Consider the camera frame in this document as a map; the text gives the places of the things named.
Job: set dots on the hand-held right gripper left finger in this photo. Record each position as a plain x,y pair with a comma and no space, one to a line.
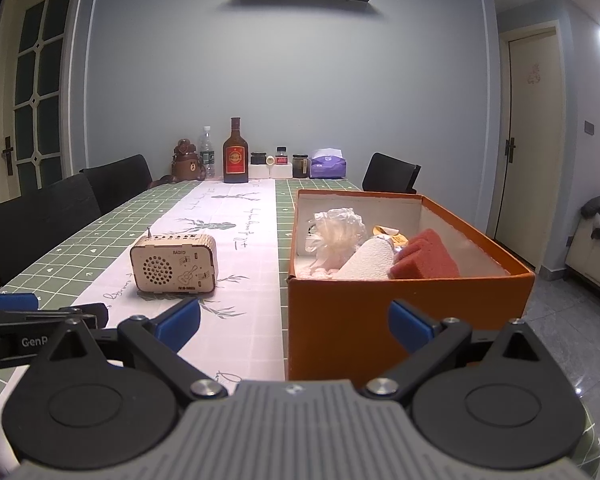
179,322

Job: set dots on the red sponge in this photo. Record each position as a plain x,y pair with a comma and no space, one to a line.
425,257

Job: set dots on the cream sofa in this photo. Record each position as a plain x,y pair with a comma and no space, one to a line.
592,270

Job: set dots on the black chair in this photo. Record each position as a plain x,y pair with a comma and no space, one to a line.
39,220
390,172
119,180

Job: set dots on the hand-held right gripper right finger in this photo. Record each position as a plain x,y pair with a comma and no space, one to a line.
410,327

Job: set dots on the white terry mitt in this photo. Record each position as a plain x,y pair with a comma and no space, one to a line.
367,260

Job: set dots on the clear plastic water bottle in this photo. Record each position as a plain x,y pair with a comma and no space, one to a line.
207,155

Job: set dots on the wall light switch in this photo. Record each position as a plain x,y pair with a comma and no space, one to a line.
588,128

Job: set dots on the cream plain door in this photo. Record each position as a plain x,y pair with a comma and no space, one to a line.
527,135

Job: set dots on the orange cardboard box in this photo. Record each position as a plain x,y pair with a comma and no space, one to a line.
380,320

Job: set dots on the tall dark jar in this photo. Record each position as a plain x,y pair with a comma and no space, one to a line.
300,166

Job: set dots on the wooden radio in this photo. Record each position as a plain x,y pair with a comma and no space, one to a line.
179,265

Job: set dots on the green checked tablecloth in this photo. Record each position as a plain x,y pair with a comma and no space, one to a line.
104,230

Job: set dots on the small dark jar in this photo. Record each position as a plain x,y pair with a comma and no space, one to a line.
258,158

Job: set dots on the brown liquor bottle red label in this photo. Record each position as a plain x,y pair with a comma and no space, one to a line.
235,157

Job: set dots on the glass panel door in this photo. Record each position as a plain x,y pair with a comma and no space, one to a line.
34,85

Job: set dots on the brown bear bottle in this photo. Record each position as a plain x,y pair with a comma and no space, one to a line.
187,165

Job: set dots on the small bottle with red label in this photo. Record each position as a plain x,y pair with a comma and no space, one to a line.
280,156

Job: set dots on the white box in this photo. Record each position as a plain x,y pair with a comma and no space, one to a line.
260,171
282,171

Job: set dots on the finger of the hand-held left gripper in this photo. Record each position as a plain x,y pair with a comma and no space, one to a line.
12,301
92,312

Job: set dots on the orange foil snack packet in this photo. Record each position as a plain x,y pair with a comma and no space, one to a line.
387,232

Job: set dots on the white printed table runner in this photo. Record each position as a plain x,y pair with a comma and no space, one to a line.
250,260

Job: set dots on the purple tissue pack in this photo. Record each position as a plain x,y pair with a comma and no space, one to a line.
328,166

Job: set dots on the silver foil bundle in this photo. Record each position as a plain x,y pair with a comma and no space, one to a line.
337,232

